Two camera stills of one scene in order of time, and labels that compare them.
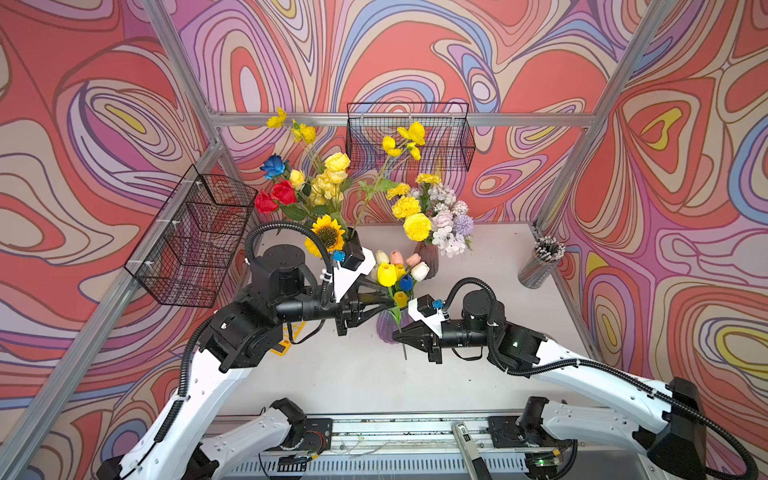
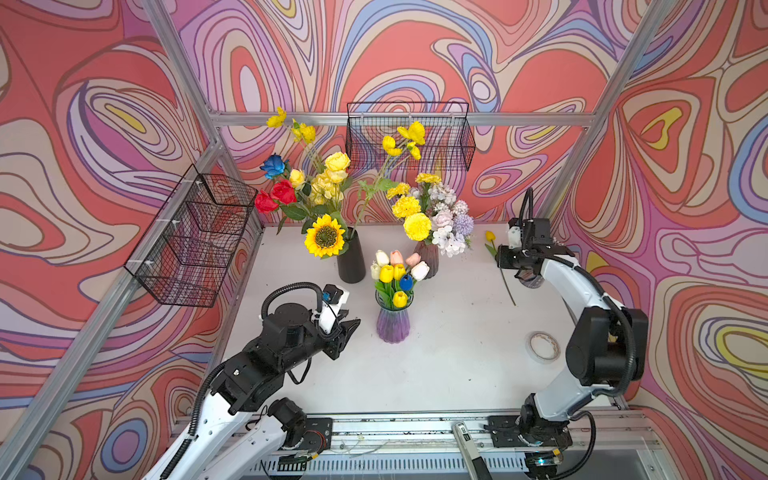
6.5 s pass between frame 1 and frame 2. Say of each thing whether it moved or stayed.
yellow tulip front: moved
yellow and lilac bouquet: stayed
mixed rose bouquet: stayed
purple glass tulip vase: stayed
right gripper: moved
